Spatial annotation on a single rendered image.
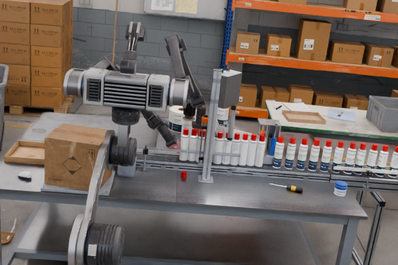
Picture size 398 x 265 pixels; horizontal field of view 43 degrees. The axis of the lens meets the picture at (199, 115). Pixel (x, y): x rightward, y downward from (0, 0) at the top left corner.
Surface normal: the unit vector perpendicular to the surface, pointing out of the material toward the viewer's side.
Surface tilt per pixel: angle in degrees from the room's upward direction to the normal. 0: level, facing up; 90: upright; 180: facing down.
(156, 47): 90
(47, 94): 90
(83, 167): 90
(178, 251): 0
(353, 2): 90
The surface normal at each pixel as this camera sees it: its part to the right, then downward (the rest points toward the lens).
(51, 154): -0.16, 0.29
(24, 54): 0.09, 0.31
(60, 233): 0.10, -0.95
